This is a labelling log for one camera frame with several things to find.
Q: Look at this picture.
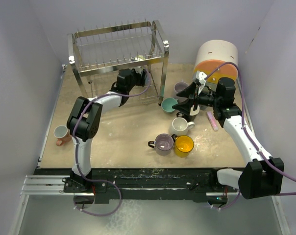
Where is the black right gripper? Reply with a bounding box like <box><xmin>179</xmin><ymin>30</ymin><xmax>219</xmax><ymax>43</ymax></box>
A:
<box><xmin>173</xmin><ymin>81</ymin><xmax>221</xmax><ymax>116</ymax></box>

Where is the light green mug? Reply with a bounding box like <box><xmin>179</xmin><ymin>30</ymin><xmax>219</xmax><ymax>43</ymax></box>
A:
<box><xmin>129</xmin><ymin>55</ymin><xmax>145</xmax><ymax>62</ymax></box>

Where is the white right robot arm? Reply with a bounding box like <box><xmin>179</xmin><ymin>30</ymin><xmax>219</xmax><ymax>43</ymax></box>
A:
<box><xmin>173</xmin><ymin>77</ymin><xmax>284</xmax><ymax>199</ymax></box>

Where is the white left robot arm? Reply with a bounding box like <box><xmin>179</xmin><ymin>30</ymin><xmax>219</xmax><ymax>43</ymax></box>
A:
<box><xmin>67</xmin><ymin>69</ymin><xmax>151</xmax><ymax>192</ymax></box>

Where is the lilac mug near rack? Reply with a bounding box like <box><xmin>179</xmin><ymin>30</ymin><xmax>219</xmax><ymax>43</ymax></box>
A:
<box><xmin>173</xmin><ymin>81</ymin><xmax>189</xmax><ymax>98</ymax></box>

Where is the steel two-tier dish rack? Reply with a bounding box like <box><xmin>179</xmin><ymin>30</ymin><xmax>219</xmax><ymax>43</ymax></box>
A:
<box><xmin>67</xmin><ymin>20</ymin><xmax>170</xmax><ymax>105</ymax></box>

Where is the black mug cream inside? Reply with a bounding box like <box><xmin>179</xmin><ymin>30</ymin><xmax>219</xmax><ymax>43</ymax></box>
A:
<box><xmin>176</xmin><ymin>111</ymin><xmax>199</xmax><ymax>122</ymax></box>

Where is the teal cup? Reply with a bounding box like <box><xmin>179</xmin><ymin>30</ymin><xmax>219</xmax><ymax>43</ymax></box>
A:
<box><xmin>161</xmin><ymin>97</ymin><xmax>178</xmax><ymax>114</ymax></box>

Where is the pink marker pen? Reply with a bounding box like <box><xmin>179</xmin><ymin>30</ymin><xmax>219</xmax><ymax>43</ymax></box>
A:
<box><xmin>206</xmin><ymin>111</ymin><xmax>218</xmax><ymax>131</ymax></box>

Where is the round cream drawer cabinet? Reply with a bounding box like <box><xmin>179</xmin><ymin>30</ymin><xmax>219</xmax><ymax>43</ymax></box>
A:
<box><xmin>194</xmin><ymin>40</ymin><xmax>238</xmax><ymax>87</ymax></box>

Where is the terracotta mug white inside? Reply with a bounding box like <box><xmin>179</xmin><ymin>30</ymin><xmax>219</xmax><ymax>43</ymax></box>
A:
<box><xmin>53</xmin><ymin>125</ymin><xmax>72</xmax><ymax>146</ymax></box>

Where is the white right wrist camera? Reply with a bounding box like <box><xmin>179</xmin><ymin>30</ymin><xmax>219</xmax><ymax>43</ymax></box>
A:
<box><xmin>193</xmin><ymin>71</ymin><xmax>207</xmax><ymax>95</ymax></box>

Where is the yellow mug black handle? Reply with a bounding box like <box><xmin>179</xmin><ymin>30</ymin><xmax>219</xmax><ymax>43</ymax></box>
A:
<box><xmin>172</xmin><ymin>134</ymin><xmax>195</xmax><ymax>158</ymax></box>

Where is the lilac mug black handle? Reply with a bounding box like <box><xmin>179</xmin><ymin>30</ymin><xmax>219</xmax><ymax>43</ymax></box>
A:
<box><xmin>148</xmin><ymin>133</ymin><xmax>174</xmax><ymax>156</ymax></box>

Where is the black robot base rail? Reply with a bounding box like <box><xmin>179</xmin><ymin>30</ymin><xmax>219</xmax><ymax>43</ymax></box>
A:
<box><xmin>33</xmin><ymin>168</ymin><xmax>235</xmax><ymax>205</ymax></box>

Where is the aluminium frame rail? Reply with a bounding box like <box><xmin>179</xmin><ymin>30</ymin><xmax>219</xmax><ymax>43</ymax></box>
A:
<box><xmin>20</xmin><ymin>175</ymin><xmax>74</xmax><ymax>195</ymax></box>

